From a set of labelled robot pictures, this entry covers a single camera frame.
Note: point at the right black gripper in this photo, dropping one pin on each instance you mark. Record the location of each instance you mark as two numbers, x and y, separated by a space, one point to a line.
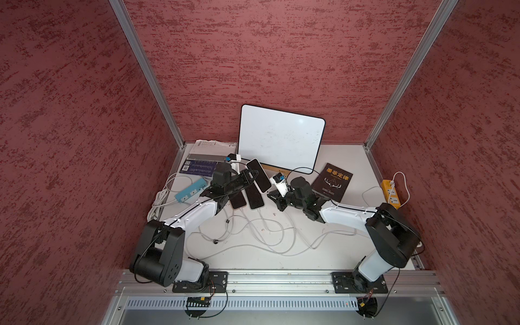
279 199

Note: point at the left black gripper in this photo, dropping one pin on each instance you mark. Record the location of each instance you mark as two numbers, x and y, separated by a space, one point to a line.
248 180

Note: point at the phone with pink case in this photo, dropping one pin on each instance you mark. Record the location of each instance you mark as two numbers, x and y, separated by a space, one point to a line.
237 200

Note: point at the phone with white case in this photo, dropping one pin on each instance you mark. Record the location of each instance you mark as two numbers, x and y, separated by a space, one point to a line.
254 197

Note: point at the black phone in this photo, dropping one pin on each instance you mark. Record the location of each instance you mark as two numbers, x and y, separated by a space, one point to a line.
262 179

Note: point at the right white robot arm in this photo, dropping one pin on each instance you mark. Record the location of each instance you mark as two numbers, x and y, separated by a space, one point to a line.
395 240

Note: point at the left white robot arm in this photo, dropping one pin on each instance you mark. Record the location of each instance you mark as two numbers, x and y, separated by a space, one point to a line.
160 257

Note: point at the teal flat card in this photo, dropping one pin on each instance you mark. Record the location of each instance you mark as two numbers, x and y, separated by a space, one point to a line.
192 190

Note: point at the wooden board stand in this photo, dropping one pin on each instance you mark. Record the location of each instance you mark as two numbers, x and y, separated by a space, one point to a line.
272 170

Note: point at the purple and grey booklet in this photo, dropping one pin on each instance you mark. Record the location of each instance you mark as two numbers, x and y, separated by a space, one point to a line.
204 155

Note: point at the dark brown book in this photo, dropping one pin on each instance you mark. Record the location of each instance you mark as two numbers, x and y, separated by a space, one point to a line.
332 182

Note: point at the orange power strip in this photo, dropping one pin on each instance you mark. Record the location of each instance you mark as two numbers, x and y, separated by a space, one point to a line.
391 196

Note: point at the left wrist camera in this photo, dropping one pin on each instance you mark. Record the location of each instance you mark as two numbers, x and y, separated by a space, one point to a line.
222 174

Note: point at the white board with black frame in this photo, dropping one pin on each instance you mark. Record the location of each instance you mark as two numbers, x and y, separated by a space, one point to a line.
281 139

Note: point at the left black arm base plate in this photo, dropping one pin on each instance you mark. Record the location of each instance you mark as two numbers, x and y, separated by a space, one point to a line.
211 283

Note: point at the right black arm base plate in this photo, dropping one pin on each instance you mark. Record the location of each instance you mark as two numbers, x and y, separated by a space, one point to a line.
354 283

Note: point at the aluminium front rail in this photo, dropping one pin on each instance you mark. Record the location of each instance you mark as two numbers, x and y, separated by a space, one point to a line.
293 283

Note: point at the left aluminium corner post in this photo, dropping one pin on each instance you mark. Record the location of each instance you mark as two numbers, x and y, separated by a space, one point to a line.
137 48

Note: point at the aluminium corner post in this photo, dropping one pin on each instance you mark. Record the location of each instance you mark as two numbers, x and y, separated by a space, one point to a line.
429 37
137 48

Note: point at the right aluminium corner post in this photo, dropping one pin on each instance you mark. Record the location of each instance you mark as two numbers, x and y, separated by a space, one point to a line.
429 37

